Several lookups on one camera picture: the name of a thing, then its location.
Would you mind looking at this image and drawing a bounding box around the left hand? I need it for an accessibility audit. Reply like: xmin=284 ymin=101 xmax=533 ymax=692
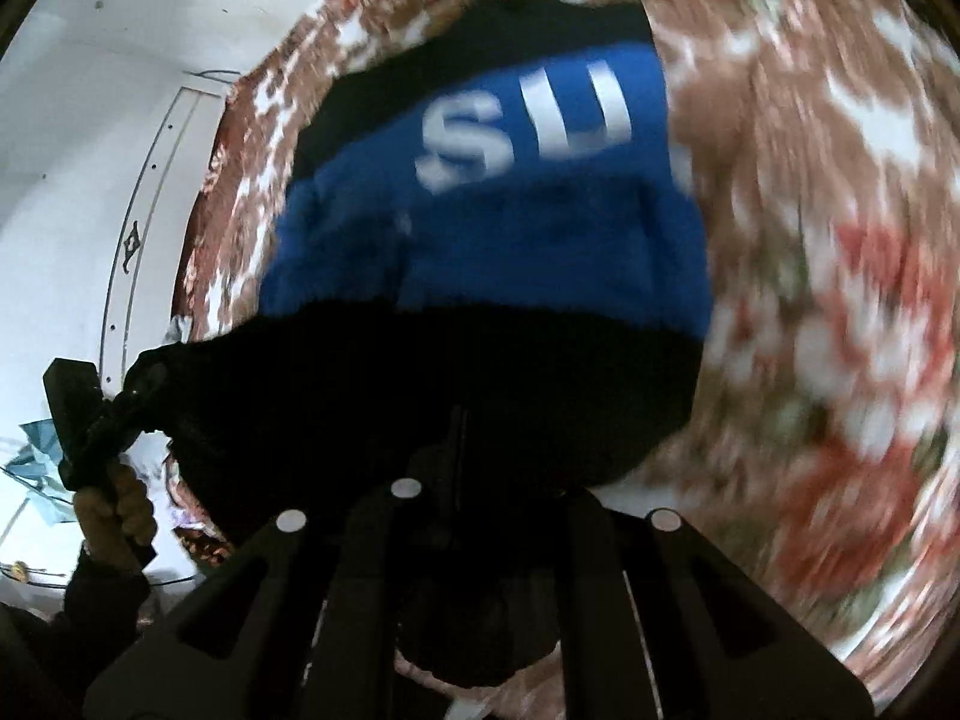
xmin=73 ymin=465 xmax=158 ymax=574

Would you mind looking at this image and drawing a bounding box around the teal cloth on floor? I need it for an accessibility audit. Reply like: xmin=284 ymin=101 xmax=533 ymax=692
xmin=2 ymin=418 xmax=76 ymax=527

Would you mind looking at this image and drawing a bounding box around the blue and black sweatshirt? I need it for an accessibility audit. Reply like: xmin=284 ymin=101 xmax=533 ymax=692
xmin=124 ymin=0 xmax=713 ymax=688

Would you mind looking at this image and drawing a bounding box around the brown floral blanket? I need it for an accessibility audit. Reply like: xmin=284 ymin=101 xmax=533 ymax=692
xmin=172 ymin=0 xmax=958 ymax=712

